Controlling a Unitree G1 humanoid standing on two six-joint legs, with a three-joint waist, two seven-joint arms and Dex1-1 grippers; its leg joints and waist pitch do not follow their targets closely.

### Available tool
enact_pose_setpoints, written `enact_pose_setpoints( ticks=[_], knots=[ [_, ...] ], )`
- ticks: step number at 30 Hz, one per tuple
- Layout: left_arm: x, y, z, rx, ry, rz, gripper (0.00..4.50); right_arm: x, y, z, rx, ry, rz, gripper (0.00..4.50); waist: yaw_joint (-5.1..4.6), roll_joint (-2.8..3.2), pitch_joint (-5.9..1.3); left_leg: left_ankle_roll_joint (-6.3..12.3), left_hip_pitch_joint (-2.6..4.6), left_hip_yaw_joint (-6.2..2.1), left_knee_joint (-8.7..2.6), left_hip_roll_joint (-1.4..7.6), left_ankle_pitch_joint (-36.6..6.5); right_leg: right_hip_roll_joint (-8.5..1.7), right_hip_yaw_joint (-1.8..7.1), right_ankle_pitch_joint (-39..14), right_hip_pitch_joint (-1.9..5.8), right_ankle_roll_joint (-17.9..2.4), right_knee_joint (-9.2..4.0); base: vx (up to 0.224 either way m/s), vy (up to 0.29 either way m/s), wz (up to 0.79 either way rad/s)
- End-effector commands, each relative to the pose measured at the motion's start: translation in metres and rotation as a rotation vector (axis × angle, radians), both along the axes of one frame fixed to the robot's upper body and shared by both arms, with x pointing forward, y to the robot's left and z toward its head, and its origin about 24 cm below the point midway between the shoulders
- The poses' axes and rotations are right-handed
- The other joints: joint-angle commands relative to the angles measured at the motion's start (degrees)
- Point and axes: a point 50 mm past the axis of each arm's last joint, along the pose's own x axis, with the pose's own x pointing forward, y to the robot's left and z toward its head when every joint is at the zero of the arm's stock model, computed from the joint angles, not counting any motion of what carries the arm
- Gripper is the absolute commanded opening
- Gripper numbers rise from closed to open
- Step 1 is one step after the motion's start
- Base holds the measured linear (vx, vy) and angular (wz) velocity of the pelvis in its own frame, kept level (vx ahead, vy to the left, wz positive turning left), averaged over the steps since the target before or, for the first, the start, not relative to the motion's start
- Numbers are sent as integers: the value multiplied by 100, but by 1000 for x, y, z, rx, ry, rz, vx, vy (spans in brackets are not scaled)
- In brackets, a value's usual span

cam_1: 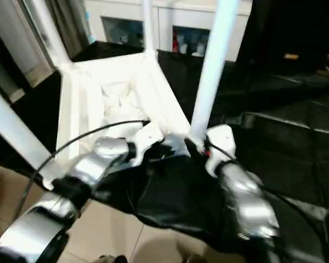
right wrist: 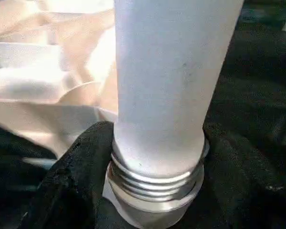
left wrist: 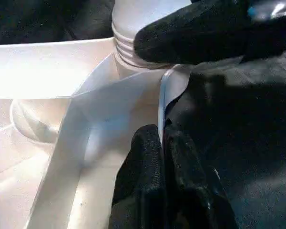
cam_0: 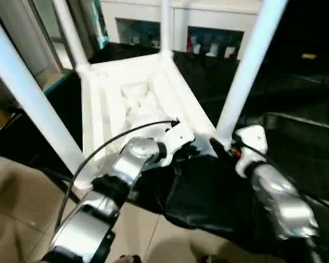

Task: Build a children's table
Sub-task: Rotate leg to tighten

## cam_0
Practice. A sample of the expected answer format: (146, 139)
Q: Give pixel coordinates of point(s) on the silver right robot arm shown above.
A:
(279, 197)

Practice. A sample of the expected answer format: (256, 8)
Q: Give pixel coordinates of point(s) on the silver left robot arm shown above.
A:
(131, 159)

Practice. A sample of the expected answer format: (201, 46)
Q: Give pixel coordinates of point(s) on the black left robot foot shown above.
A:
(130, 259)

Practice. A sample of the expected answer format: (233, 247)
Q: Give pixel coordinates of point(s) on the red bottle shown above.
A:
(189, 45)

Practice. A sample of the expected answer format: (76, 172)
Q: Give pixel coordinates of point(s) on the black table mat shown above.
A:
(296, 126)

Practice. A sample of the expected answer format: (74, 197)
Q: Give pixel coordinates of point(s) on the white display cabinet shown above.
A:
(142, 13)

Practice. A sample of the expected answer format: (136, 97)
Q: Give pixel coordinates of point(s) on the black cabinet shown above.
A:
(307, 27)

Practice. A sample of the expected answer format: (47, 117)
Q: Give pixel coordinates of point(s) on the teal patterned cloth strip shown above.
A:
(102, 22)

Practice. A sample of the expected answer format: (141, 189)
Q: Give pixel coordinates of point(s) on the grey curtain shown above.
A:
(88, 24)

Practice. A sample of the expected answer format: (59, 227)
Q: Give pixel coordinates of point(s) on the white plastic table leg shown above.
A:
(71, 35)
(166, 27)
(249, 71)
(27, 93)

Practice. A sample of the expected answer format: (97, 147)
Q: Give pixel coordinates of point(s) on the blue floor mat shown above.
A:
(57, 83)

